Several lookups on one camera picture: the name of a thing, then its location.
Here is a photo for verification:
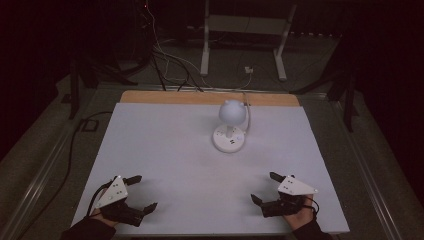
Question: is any white round desk lamp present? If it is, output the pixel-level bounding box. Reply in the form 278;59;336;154
212;99;248;154

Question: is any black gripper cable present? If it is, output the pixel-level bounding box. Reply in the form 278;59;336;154
86;179;116;218
303;197;320;215

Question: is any white table mat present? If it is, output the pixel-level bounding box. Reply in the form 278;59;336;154
71;102;351;235

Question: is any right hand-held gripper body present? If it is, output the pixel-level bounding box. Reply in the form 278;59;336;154
260;174;319;219

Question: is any person's left hand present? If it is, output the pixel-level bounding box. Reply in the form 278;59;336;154
90;207;118;229

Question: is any black tripod stand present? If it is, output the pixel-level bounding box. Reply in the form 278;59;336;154
67;56;139;120
289;36;359;134

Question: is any long black floor cable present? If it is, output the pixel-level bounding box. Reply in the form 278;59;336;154
14;110;114;240

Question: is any white metal stand frame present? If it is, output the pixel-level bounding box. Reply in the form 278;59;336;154
199;0;298;82

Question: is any black floor cable bundle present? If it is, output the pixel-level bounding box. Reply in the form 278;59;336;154
150;44;205;93

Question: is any white floor cable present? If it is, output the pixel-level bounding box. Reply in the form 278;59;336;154
143;0;253;91

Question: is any white lamp cable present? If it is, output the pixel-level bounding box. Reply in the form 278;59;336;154
242;91;252;134

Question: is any person's right hand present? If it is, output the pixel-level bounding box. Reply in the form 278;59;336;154
282;194;316;231

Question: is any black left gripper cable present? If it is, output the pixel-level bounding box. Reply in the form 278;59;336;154
86;179;116;218

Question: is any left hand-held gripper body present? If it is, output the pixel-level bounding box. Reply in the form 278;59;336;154
95;175;147;228

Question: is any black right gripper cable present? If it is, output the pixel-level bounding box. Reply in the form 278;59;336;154
303;197;320;215

